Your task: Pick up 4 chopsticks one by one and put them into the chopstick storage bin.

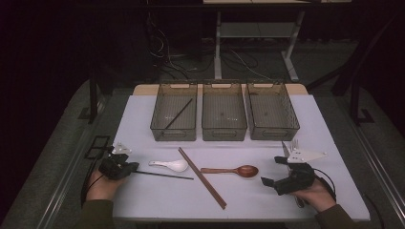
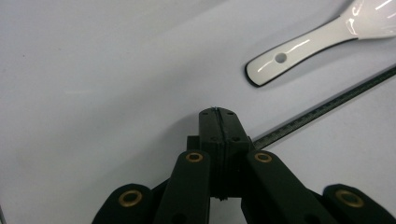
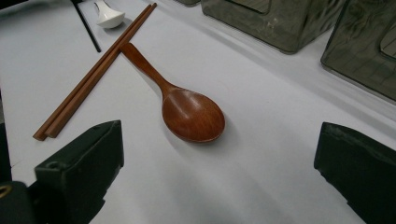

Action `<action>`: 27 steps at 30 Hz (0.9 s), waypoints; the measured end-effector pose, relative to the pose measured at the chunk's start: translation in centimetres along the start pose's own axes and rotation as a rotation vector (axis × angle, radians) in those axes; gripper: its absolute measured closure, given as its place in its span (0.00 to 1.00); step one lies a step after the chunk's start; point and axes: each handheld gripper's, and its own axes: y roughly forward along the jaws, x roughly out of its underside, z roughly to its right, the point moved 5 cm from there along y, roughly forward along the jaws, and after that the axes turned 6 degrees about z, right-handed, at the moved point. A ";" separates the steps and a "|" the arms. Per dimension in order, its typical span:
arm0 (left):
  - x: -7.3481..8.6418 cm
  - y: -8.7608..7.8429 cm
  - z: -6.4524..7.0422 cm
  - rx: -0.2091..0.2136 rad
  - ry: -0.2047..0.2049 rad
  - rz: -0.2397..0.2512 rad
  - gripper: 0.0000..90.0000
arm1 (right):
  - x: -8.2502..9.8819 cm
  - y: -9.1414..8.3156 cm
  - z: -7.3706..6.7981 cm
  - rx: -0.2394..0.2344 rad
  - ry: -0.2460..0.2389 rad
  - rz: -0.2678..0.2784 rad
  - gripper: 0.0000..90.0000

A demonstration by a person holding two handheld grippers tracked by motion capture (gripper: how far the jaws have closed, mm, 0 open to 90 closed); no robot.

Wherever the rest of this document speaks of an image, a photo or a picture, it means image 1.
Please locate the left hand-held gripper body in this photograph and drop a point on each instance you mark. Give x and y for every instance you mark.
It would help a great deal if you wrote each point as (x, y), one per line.
(113, 168)

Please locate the white metal table frame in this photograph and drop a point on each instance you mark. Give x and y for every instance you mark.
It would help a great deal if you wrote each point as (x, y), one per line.
(254, 30)

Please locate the brown wooden chopstick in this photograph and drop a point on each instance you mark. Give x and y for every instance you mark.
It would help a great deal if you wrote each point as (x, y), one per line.
(203, 182)
(206, 180)

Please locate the grey metal rail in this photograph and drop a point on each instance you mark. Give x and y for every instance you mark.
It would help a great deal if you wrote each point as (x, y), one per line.
(60, 187)
(379, 165)

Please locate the white ceramic spoon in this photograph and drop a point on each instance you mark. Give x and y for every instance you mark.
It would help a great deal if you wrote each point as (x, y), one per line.
(176, 165)

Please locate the brown wooden spoon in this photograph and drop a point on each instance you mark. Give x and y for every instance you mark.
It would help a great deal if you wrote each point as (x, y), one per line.
(246, 171)

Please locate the person's left hand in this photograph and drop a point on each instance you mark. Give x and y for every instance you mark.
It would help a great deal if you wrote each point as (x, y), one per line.
(102, 189)

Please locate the person's right hand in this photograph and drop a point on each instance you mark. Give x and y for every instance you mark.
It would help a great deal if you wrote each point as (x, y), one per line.
(320, 195)

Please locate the white table mat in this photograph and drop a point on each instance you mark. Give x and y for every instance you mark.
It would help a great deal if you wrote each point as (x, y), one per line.
(248, 197)

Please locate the metal fork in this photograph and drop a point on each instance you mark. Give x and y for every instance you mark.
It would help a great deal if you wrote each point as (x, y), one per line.
(294, 144)

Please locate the black metal stand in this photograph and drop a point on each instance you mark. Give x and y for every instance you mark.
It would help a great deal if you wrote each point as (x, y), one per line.
(355, 101)
(93, 101)

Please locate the smoky clear plastic bin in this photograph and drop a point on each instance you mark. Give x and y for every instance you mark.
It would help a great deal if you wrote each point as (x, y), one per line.
(174, 95)
(223, 111)
(272, 111)

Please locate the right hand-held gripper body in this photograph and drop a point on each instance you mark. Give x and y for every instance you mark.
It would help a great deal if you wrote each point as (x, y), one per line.
(297, 179)

